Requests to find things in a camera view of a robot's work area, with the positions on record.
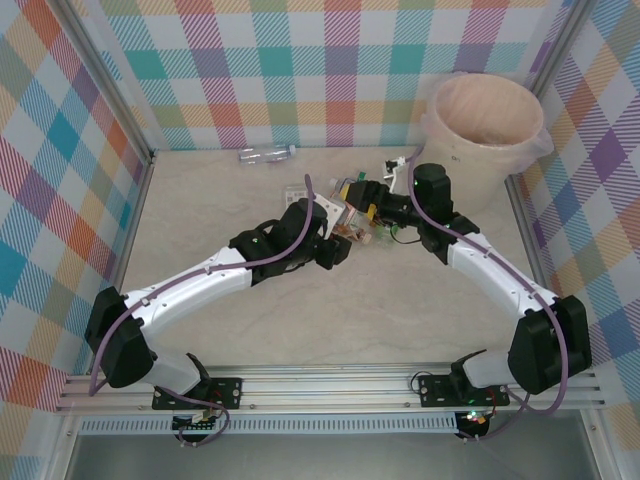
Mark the blue label bottle white cap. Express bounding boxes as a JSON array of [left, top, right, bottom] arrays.
[[328, 175, 354, 201]]

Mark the grey metal panel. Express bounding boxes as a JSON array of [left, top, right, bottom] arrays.
[[64, 433, 601, 480]]

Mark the aluminium frame post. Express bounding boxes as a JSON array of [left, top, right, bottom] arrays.
[[527, 0, 599, 99], [58, 0, 157, 166]]

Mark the beige plastic bin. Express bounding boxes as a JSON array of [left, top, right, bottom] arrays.
[[421, 71, 546, 214]]

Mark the white slotted cable duct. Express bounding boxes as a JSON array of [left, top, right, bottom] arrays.
[[78, 412, 462, 437]]

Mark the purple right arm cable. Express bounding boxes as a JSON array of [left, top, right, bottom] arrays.
[[408, 144, 571, 444]]

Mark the thin black right gripper wire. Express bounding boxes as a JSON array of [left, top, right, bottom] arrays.
[[389, 224, 426, 247]]

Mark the clear square bottle white label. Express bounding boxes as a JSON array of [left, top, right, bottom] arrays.
[[284, 184, 315, 207]]

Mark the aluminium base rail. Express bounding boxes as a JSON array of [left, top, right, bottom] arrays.
[[53, 363, 605, 415]]

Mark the green label bottle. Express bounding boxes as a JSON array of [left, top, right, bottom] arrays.
[[373, 222, 401, 247]]

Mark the clear bottle pale blue cap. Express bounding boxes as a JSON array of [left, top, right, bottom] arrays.
[[237, 143, 298, 165]]

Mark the copper brown bottle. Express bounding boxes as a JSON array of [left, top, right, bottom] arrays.
[[335, 223, 374, 246]]

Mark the aluminium frame side rail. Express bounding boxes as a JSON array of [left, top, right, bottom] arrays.
[[503, 174, 551, 296], [54, 152, 157, 401]]

